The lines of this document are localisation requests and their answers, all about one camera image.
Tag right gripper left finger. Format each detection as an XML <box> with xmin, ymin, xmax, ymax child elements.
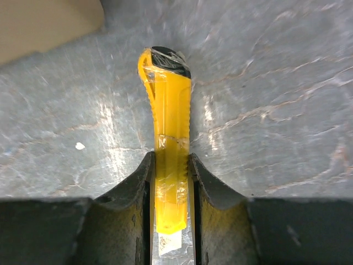
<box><xmin>71</xmin><ymin>152</ymin><xmax>155</xmax><ymax>264</ymax></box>

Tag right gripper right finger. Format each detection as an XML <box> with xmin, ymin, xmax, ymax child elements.
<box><xmin>188</xmin><ymin>153</ymin><xmax>260</xmax><ymax>264</ymax></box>

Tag yellow utility knife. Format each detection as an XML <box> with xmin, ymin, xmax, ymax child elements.
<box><xmin>137</xmin><ymin>46</ymin><xmax>191</xmax><ymax>256</ymax></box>

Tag tan plastic toolbox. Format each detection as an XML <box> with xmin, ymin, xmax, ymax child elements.
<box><xmin>1</xmin><ymin>1</ymin><xmax>104</xmax><ymax>64</ymax></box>

